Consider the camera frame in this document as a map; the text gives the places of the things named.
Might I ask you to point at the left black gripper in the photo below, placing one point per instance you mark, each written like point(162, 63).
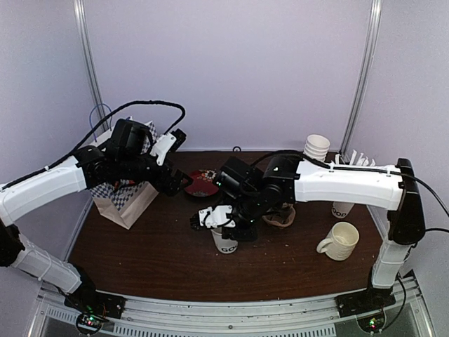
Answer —
point(172, 187)

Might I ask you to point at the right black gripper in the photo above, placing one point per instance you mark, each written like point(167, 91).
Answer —
point(249, 234)

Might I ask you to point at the white paper coffee cup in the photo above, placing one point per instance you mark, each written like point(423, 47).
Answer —
point(224, 246)

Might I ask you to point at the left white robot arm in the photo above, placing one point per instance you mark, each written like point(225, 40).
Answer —
point(85, 169)

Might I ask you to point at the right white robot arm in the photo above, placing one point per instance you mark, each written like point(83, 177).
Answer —
point(292, 177)

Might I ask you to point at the red floral plate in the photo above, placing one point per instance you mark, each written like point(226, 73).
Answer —
point(202, 183)

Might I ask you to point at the brown cardboard cup carrier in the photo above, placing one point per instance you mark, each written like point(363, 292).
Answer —
point(281, 217)

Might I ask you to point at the blue checkered paper bag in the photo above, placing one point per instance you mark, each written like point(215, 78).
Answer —
point(124, 204)

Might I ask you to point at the white cup holding straws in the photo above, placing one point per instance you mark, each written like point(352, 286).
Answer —
point(341, 209)

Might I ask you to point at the stack of white paper cups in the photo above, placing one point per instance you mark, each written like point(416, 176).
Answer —
point(316, 147)

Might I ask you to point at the white ceramic mug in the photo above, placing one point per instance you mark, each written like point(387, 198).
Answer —
point(339, 242)

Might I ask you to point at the bundle of white wrapped straws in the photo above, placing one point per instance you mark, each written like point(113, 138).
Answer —
point(355, 159)

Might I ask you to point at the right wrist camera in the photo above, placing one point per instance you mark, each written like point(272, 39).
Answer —
point(213, 217)

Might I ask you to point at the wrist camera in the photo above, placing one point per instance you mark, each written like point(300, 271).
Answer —
point(213, 217)
point(168, 142)

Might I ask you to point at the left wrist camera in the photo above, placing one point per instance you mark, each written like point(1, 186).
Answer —
point(168, 142)

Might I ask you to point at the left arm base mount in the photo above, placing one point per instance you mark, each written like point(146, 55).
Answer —
point(97, 312)

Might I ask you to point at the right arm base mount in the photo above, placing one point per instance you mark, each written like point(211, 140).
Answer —
point(368, 309)

